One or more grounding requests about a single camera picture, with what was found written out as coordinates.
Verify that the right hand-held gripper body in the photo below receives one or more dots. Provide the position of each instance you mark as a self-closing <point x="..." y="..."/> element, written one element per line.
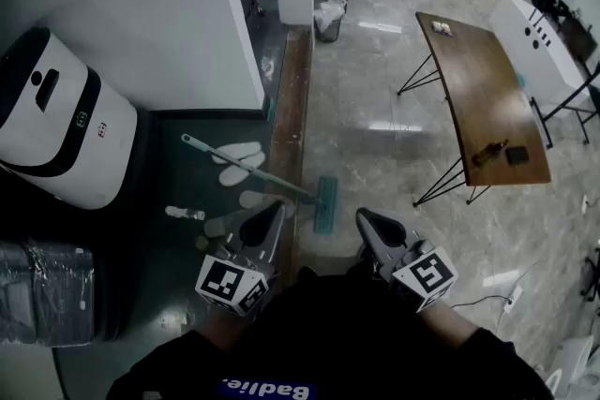
<point x="424" y="278"/>

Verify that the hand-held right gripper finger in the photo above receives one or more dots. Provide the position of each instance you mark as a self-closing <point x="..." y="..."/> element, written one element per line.
<point x="396" y="229"/>
<point x="372" y="243"/>

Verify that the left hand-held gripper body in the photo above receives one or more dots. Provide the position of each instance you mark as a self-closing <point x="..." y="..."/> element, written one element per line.
<point x="229" y="285"/>

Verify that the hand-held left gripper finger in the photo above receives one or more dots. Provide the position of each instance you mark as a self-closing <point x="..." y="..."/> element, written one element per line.
<point x="253" y="227"/>
<point x="275" y="239"/>

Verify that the teal mop metal pole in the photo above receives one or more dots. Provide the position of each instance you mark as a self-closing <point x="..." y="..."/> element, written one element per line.
<point x="325" y="206"/>

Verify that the person's right forearm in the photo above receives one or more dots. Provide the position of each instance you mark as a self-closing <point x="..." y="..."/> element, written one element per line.
<point x="445" y="318"/>

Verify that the person's left forearm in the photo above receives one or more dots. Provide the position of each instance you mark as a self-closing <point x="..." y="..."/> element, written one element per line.
<point x="220" y="323"/>

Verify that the small round lid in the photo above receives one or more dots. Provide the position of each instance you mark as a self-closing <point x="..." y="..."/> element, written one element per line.
<point x="202" y="243"/>

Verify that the clear plastic bottle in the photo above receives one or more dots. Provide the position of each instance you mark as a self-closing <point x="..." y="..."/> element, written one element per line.
<point x="185" y="213"/>

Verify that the white power strip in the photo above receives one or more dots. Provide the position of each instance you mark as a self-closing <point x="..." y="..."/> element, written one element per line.
<point x="513" y="297"/>

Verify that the person's black shirt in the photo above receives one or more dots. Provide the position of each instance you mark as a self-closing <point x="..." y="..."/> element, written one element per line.
<point x="328" y="342"/>

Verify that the amber glass bottle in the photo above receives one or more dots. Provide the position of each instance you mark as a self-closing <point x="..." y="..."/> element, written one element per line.
<point x="487" y="152"/>

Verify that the black phone on table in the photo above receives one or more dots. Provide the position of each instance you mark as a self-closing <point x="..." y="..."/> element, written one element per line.
<point x="517" y="154"/>

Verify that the wooden table black legs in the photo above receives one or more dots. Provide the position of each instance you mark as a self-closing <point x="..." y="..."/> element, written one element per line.
<point x="483" y="98"/>

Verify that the plastic wrapped black case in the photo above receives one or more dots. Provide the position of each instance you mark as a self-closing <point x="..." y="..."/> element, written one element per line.
<point x="47" y="290"/>

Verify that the small teal object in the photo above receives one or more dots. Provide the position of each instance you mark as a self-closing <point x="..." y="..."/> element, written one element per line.
<point x="523" y="80"/>

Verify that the small printed packet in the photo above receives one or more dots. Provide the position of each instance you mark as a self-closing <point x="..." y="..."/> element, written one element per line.
<point x="441" y="28"/>

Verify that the white black dock appliance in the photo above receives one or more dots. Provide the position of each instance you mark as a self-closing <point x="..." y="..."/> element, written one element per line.
<point x="61" y="122"/>

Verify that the white folding table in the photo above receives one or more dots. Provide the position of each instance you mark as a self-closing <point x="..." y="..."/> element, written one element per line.
<point x="534" y="42"/>

